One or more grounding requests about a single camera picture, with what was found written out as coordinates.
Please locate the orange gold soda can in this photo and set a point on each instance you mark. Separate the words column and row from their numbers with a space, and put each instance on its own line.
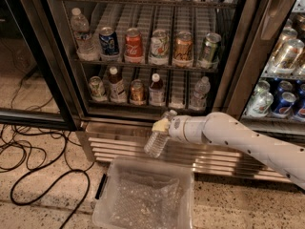
column 183, row 49

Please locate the green white can right fridge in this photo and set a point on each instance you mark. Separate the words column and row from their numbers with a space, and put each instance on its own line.
column 260, row 105

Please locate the right glass fridge door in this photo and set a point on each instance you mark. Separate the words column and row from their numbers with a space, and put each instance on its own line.
column 257, row 25

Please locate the clear water bottle bottom shelf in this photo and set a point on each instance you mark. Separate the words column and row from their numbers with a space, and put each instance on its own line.
column 158, row 140

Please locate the clear water bottle shelf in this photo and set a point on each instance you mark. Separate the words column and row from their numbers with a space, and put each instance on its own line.
column 83, row 37
column 158, row 140

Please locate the brown tea bottle white cap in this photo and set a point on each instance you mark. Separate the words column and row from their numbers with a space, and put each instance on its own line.
column 157, row 91

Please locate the clear water bottle far right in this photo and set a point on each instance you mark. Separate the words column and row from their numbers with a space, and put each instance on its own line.
column 201, row 89

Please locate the red coca cola can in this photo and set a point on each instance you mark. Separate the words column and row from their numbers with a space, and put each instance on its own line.
column 133, row 46

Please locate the blue pepsi can right fridge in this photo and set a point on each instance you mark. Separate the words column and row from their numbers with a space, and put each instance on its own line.
column 282, row 105

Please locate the white green soda can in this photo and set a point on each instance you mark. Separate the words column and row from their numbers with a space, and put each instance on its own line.
column 159, row 48

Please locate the bubble wrap sheet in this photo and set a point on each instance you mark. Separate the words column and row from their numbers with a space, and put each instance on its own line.
column 147, row 202

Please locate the blue pepsi can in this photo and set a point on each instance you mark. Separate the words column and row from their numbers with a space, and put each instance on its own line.
column 109, row 42

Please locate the clear plastic bin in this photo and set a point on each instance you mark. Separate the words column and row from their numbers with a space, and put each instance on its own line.
column 105, row 204

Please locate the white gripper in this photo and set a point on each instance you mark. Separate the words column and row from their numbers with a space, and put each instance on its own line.
column 176, row 127

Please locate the clear water bottle middle shelf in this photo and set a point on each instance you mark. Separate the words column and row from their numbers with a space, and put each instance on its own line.
column 83, row 37

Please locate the open glass fridge door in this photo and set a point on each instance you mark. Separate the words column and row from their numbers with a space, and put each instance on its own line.
column 35, row 89

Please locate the brown juice bottle white cap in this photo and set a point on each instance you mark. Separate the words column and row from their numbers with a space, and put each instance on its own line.
column 118, row 93

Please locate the silver can right fridge upper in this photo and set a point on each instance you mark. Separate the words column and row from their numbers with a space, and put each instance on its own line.
column 284, row 61

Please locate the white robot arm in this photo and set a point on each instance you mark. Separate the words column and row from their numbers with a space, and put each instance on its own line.
column 221, row 129

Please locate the stainless steel fridge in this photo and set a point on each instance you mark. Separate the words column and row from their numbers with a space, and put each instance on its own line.
column 108, row 129

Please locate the gold can bottom shelf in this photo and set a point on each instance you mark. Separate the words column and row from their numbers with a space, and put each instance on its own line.
column 137, row 92

